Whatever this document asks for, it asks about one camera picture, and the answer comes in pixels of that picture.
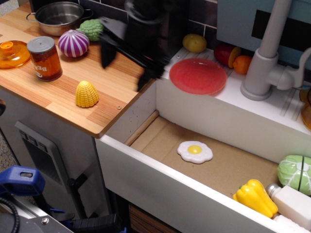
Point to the yellow toy potato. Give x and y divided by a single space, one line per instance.
194 43

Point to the green toy bitter gourd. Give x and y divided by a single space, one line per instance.
92 29

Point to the orange transparent pot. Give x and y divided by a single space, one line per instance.
305 97

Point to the orange transparent pot lid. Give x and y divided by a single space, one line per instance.
13 54

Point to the steel cooking pot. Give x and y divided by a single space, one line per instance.
59 17

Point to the orange toy fruit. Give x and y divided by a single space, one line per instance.
242 63

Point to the grey toy faucet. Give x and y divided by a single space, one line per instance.
264 71

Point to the red toy apple half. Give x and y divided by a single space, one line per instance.
226 54

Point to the orange toy beans can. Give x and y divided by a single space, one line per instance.
45 59

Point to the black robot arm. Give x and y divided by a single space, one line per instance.
174 24

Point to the red plastic plate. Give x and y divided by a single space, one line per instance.
198 76

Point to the white toy bottle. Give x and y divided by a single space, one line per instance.
292 204

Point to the yellow toy corn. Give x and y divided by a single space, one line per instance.
86 95

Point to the green toy cabbage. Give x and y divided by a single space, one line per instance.
295 171

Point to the white toy sink basin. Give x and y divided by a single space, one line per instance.
140 163

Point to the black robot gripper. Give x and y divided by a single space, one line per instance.
138 40

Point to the toy fried egg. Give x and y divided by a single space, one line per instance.
195 152

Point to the yellow toy bell pepper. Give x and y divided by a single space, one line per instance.
253 195

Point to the purple striped toy onion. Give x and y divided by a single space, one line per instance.
73 43

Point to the blue clamp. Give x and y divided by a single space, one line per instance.
21 181

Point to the grey toy oven door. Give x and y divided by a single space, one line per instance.
47 159

